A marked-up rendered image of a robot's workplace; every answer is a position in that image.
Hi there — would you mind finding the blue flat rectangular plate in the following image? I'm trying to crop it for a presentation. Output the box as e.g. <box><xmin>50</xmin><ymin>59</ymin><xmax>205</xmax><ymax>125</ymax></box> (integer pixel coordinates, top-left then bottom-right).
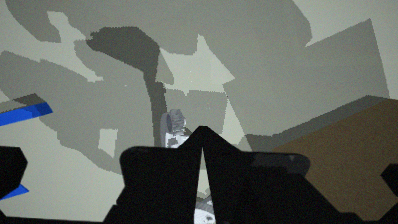
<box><xmin>1</xmin><ymin>183</ymin><xmax>29</xmax><ymax>200</ymax></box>

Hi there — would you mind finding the blue flat bar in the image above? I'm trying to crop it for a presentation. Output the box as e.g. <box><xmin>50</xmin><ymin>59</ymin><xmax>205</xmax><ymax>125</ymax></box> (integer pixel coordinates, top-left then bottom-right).
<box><xmin>0</xmin><ymin>102</ymin><xmax>53</xmax><ymax>126</ymax></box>

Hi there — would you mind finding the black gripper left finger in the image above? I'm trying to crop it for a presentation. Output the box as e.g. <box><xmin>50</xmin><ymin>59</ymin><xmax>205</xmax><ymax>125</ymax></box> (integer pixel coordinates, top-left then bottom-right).
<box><xmin>119</xmin><ymin>126</ymin><xmax>204</xmax><ymax>213</ymax></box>

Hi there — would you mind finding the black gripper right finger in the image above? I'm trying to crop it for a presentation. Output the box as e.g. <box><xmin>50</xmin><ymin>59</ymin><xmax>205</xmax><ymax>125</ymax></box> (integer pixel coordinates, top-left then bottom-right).
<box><xmin>203</xmin><ymin>126</ymin><xmax>310</xmax><ymax>224</ymax></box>

